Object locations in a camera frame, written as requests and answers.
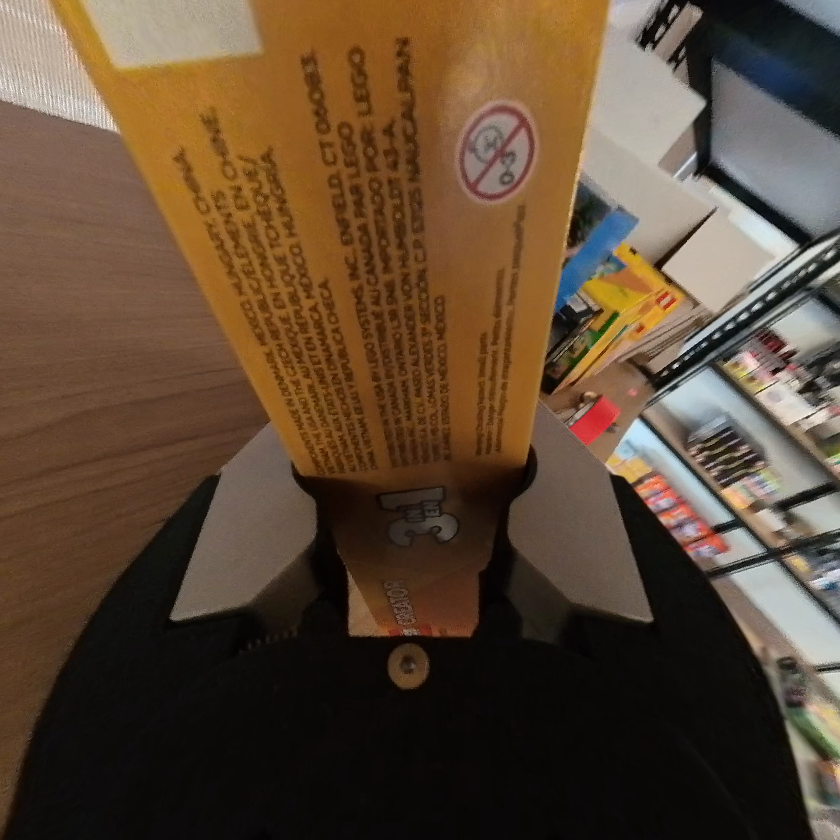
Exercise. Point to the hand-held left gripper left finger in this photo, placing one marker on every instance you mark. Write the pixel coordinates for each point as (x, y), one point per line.
(243, 538)

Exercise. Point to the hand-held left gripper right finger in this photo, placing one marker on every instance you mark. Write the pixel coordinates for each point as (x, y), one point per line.
(584, 544)

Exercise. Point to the red tape roll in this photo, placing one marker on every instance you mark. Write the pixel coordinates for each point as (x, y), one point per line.
(594, 420)

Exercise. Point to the yellow toy box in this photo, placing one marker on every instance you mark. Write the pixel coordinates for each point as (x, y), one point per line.
(633, 289)
(328, 262)

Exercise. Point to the wooden desk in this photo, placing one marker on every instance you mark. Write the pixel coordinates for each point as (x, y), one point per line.
(98, 328)

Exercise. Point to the grey metal shelf rack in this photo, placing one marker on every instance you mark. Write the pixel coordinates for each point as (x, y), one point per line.
(748, 564)

